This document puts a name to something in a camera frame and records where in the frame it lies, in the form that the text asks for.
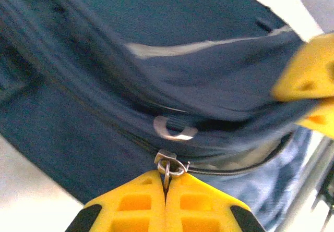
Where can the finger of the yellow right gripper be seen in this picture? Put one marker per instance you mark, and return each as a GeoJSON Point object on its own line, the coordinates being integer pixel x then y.
{"type": "Point", "coordinates": [322, 116]}
{"type": "Point", "coordinates": [310, 67]}

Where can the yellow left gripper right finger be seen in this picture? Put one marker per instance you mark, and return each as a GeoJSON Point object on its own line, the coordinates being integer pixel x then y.
{"type": "Point", "coordinates": [203, 208]}

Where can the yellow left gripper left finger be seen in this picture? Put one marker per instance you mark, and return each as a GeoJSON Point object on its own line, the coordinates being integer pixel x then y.
{"type": "Point", "coordinates": [130, 206]}

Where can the navy blue backpack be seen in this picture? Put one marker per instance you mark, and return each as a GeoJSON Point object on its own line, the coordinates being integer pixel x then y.
{"type": "Point", "coordinates": [117, 60]}

